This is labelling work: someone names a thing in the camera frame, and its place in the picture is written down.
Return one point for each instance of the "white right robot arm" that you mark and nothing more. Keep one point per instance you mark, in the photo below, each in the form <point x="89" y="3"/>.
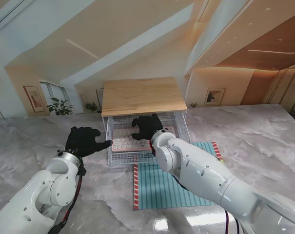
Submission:
<point x="210" y="175"/>

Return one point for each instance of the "black and green mouse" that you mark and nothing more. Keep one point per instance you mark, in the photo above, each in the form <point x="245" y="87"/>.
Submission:
<point x="221" y="161"/>

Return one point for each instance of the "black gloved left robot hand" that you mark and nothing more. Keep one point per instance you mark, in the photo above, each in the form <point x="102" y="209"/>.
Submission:
<point x="85" y="142"/>

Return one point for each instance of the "teal striped mouse pad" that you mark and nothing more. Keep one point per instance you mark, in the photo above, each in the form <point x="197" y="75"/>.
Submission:
<point x="152" y="190"/>

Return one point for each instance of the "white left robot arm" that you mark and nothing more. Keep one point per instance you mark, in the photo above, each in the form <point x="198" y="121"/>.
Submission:
<point x="35" y="195"/>

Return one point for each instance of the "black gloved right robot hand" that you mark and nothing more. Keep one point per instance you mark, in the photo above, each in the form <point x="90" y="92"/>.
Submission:
<point x="147" y="128"/>

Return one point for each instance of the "pink and white keyboard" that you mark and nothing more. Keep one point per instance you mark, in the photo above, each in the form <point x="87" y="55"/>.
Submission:
<point x="120" y="145"/>

